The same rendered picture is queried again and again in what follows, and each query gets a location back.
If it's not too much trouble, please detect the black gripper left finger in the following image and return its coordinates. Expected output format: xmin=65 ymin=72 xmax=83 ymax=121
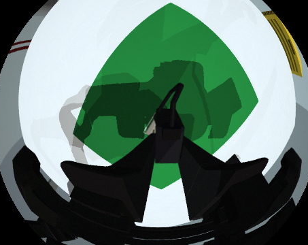
xmin=61 ymin=133 xmax=156 ymax=223

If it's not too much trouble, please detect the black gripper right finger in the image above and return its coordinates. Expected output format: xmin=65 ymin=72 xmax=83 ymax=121
xmin=178 ymin=137 xmax=269 ymax=221

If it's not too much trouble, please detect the black cooling fan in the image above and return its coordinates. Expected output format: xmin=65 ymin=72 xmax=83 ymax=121
xmin=225 ymin=154 xmax=240 ymax=164

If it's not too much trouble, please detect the green circuit board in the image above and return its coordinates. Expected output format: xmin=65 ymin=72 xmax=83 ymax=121
xmin=73 ymin=3 xmax=259 ymax=164

